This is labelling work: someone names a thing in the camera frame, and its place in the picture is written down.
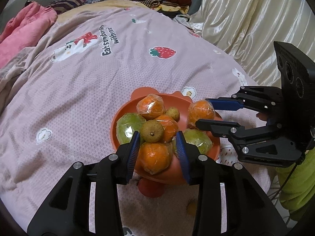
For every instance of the orange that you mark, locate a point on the orange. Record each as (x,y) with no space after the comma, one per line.
(200,111)
(150,105)
(153,158)
(169,129)

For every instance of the grey-blue cloth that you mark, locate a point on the grey-blue cloth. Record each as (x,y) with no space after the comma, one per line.
(195,5)

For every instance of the dark striped cloth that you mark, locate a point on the dark striped cloth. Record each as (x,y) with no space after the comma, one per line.
(66,5)

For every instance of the crumpled patterned cloth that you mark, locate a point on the crumpled patterned cloth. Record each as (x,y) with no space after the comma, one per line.
(183,18)

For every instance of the cream satin curtain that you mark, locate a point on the cream satin curtain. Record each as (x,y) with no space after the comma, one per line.
(246,17)

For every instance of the pink strawberry printed duvet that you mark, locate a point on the pink strawberry printed duvet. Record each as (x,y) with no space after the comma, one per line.
(73,91)

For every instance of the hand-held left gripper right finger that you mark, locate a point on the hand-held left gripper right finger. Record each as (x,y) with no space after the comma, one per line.
(182,157)

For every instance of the beige bed sheet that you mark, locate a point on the beige bed sheet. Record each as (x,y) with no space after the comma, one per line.
(98,7)

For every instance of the brown kiwi large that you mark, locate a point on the brown kiwi large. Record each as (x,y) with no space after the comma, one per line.
(151,131)

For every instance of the person's right hand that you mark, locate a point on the person's right hand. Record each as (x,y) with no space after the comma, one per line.
(262,116)

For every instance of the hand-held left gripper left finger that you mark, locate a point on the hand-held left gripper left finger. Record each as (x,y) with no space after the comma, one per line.
(134,152)

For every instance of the dark floral cloth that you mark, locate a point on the dark floral cloth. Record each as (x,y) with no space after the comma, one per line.
(94,0)

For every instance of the green citrus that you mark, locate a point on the green citrus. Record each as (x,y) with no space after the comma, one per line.
(125,130)
(196,140)

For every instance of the terracotta bear-shaped plate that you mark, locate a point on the terracotta bear-shaped plate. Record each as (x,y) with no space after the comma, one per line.
(172,169)

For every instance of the person's right forearm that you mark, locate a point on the person's right forearm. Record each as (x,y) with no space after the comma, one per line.
(300,184)

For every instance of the pink fleece blanket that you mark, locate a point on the pink fleece blanket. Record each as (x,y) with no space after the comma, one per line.
(22,34)

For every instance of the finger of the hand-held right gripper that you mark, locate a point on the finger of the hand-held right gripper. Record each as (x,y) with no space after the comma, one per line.
(226,104)
(214,125)

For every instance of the small brown longan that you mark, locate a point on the small brown longan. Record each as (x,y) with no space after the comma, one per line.
(173,113)

